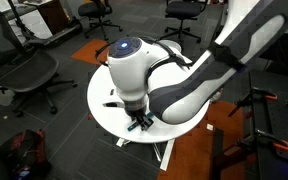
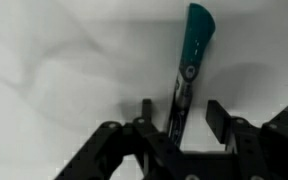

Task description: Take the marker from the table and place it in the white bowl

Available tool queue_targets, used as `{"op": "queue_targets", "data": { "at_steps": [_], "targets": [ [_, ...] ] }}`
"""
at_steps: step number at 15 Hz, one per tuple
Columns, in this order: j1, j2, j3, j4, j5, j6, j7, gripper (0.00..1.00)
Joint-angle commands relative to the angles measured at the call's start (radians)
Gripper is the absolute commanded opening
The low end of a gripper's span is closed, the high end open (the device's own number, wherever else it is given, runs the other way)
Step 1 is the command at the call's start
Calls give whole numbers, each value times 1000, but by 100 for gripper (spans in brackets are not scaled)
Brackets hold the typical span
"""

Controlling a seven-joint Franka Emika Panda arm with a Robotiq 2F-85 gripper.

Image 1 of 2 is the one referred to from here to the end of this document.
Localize teal black marker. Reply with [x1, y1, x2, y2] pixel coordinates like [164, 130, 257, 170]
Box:
[127, 112, 155, 132]

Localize orange handled bar clamp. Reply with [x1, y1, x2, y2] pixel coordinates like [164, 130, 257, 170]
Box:
[233, 129, 288, 153]
[228, 87, 279, 118]

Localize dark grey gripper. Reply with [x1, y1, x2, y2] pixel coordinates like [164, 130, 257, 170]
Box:
[122, 96, 155, 132]

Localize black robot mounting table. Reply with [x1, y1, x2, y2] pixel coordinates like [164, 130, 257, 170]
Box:
[210, 69, 288, 180]

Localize black mesh office chair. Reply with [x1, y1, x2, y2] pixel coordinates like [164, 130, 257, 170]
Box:
[0, 4, 78, 118]

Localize metal table base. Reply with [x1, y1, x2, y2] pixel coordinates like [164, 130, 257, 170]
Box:
[116, 137, 176, 172]

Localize red black backpack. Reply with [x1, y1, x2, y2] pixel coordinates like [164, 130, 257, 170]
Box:
[0, 129, 52, 180]

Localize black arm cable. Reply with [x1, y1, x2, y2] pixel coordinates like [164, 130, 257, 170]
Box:
[95, 36, 194, 70]

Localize black swivel office chair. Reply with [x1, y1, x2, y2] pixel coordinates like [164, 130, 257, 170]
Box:
[159, 0, 204, 44]
[77, 0, 124, 42]

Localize brown wooden cabinet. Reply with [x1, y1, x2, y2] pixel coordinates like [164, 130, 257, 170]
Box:
[23, 0, 70, 36]

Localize white plastic bag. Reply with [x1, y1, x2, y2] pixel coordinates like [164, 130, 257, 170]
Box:
[211, 89, 224, 104]

